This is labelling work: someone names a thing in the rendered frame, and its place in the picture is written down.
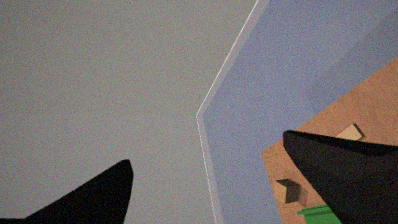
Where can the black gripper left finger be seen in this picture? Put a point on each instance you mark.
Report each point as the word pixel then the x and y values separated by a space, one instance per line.
pixel 102 200

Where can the brown block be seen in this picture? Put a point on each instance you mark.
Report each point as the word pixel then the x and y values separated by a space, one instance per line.
pixel 286 191

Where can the green mat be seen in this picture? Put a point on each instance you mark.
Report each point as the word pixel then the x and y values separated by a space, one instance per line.
pixel 323 217

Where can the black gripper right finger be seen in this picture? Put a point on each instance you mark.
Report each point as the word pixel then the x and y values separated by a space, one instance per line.
pixel 357 180

